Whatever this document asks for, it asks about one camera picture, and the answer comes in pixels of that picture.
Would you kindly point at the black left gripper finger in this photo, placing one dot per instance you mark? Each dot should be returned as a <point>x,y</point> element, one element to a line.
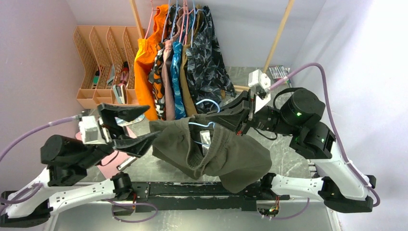
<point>124,112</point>
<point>135,147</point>

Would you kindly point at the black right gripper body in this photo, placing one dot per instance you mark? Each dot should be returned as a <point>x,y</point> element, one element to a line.
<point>252,114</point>

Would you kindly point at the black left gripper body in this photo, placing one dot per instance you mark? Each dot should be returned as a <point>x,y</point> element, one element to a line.
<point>110,130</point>

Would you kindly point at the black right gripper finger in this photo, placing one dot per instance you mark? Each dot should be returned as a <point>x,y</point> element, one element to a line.
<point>240,105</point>
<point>229,122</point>

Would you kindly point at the blue wire hanger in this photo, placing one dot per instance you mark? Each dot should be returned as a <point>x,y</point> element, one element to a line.
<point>208,141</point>

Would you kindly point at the olive green shorts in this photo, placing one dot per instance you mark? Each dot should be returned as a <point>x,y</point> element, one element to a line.
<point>237,160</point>

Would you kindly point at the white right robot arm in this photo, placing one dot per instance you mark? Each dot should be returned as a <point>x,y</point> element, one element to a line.
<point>341,187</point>

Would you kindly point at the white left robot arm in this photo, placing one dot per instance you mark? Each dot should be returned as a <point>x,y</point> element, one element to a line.
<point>66,162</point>

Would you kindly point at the dark leaf-print shorts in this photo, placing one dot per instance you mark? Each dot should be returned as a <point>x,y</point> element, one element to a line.
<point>207,76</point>

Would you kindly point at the black orange patterned shorts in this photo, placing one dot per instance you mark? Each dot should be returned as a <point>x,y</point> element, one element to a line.
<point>158,89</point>

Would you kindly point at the orange hanging shorts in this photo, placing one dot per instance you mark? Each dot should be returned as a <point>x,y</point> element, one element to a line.
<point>144,60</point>

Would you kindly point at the blue patterned shorts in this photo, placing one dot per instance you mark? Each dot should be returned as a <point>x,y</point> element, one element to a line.
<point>175,68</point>

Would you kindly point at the pink hanging shorts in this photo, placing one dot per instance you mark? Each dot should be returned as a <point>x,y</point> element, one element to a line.
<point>174,27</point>

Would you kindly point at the brown hanging shorts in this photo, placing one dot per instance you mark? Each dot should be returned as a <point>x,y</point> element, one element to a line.
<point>194,23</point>

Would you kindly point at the pink clipboard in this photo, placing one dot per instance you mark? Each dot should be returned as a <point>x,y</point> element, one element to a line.
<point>109,164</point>

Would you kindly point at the set of coloured markers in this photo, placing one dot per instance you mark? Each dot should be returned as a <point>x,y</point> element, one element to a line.
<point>278,72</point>

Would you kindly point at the peach desk organizer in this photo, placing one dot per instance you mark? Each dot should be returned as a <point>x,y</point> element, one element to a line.
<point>106,53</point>

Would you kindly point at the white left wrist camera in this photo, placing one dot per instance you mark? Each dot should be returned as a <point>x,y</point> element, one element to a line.
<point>88,129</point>

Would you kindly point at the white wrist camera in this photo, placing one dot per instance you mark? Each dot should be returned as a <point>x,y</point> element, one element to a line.
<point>259,83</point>
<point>88,129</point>

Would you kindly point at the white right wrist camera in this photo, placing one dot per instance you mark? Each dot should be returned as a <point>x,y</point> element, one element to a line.
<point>259,83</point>

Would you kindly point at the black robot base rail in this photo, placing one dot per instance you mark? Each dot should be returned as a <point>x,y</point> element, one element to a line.
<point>200,195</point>

